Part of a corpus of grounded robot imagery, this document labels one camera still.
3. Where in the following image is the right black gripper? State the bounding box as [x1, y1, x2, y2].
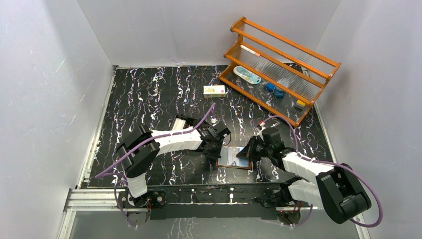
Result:
[237, 136, 272, 162]

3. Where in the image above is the white gold VIP card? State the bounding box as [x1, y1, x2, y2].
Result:
[218, 147, 242, 166]

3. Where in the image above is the brown leather card holder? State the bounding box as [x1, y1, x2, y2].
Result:
[215, 146, 252, 170]

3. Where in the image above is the black card tray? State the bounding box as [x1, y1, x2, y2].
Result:
[169, 115, 211, 131]

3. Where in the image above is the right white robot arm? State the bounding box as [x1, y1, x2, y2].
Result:
[236, 127, 372, 224]

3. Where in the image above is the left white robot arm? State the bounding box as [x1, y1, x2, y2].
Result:
[116, 121, 231, 207]

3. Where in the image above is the white card in tray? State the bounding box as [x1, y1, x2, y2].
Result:
[170, 118, 187, 130]

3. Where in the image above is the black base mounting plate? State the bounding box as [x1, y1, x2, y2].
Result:
[145, 182, 314, 221]

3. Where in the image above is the small yellow white box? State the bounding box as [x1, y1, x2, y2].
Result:
[203, 85, 226, 98]

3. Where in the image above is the blue round cap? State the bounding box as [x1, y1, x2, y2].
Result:
[273, 88, 285, 99]
[265, 82, 275, 92]

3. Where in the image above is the yellow black small block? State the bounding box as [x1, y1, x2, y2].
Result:
[294, 100, 307, 110]

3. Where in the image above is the light blue packaged item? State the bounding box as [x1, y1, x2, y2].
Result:
[233, 66, 261, 85]

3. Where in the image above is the orange wooden shelf rack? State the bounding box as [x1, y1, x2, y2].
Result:
[219, 16, 341, 126]

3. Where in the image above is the white pink marker pen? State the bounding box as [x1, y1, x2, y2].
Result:
[240, 45, 260, 57]

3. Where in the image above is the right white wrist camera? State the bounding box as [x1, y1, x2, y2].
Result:
[256, 121, 265, 136]

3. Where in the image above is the aluminium frame rail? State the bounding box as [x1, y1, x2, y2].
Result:
[58, 189, 370, 239]

